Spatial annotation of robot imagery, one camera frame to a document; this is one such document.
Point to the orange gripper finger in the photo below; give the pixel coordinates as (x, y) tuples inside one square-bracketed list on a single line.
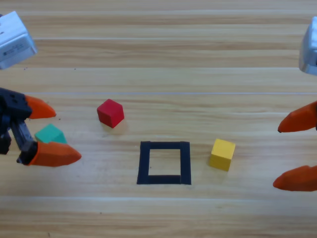
[(297, 121), (294, 179)]

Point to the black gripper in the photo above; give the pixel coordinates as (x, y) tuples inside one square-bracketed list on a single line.
[(5, 116)]

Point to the green cube block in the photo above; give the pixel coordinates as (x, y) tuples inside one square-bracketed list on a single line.
[(50, 134)]

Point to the red cube block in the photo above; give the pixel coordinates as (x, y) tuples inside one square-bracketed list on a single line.
[(110, 114)]

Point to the yellow cube block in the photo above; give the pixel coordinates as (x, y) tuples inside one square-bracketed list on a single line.
[(221, 155)]

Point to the black tape square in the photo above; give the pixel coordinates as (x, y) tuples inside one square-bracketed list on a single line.
[(144, 163)]

